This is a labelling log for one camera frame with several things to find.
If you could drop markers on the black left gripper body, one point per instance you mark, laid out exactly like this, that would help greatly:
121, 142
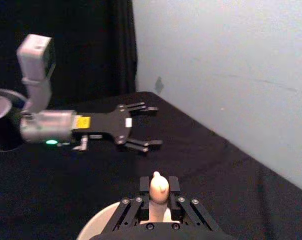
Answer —
108, 123

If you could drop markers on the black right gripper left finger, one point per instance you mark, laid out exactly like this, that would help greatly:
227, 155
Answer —
143, 187

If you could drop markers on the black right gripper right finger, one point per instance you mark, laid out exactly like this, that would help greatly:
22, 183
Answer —
174, 187

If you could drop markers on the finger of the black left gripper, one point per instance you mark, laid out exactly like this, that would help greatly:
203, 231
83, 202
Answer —
143, 145
140, 108

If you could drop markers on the small white three-armed plastic piece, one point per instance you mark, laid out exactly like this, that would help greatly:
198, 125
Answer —
158, 190

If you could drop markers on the black table cloth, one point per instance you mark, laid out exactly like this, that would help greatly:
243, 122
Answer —
216, 180

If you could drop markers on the black hanging drape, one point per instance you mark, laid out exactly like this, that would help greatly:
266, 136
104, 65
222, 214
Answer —
90, 50

